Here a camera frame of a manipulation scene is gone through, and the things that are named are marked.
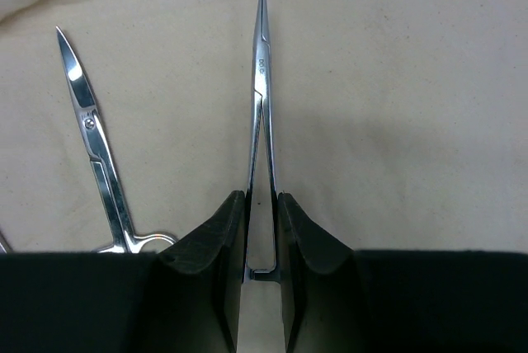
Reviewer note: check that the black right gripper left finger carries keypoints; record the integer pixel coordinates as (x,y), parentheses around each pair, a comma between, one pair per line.
(192,298)

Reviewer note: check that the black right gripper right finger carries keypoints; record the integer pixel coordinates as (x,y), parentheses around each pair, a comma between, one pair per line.
(321,293)

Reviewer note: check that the steel scissors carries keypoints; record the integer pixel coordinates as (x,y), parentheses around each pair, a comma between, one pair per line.
(124,238)

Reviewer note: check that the steel needle holder forceps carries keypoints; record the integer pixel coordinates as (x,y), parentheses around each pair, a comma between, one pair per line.
(262,128)

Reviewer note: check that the beige cloth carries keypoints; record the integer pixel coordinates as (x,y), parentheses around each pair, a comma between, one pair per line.
(398,123)

